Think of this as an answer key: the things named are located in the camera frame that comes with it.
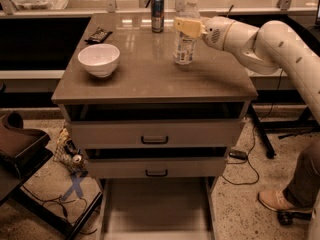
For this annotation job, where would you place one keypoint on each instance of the tan shoe near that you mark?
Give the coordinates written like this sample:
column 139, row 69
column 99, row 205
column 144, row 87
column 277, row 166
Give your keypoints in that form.
column 276, row 201

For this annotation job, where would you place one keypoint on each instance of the open bottom drawer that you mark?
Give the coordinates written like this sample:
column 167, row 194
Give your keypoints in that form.
column 157, row 209

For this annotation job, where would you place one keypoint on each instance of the middle drawer with black handle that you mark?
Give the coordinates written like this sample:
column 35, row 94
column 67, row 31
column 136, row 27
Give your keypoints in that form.
column 157, row 162

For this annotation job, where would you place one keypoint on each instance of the wire basket with cans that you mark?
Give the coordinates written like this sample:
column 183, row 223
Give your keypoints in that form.
column 67, row 154

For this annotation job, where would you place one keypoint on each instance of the drawer with black handle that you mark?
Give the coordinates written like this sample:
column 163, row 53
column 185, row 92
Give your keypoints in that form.
column 155, row 134
column 157, row 162

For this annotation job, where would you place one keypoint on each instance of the blue energy drink can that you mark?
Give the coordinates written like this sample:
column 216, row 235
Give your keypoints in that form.
column 157, row 15

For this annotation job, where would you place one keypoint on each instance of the white ceramic bowl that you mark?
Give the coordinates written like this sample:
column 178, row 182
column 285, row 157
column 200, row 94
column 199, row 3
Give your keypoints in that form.
column 99, row 60

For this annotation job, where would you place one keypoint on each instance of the dark snack bar wrapper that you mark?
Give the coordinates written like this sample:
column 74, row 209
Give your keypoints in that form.
column 99, row 36

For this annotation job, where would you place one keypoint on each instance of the clear plastic bottle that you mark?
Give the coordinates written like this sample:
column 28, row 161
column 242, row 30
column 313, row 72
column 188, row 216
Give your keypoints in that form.
column 184, row 45

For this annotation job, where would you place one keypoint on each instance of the person's brown trouser leg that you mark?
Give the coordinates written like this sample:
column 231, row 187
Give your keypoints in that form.
column 303, row 189

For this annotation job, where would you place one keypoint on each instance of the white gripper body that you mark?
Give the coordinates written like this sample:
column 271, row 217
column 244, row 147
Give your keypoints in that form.
column 214, row 33

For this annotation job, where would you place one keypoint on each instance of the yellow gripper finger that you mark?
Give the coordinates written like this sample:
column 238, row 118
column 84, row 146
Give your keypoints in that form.
column 190, row 27

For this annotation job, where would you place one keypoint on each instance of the top drawer with black handle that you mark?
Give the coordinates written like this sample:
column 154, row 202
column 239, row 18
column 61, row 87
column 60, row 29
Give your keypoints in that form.
column 155, row 134

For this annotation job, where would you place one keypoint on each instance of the dark chair on left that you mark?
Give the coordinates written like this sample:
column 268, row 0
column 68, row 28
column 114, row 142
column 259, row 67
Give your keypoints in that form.
column 22, row 153

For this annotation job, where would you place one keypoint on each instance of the grey drawer cabinet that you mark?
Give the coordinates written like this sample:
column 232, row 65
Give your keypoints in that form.
column 148, row 86

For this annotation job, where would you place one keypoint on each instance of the black power adapter with cable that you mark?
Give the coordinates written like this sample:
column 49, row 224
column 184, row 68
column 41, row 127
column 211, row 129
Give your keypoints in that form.
column 245, row 158

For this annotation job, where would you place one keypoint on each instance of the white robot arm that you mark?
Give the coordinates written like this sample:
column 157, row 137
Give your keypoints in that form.
column 263, row 50

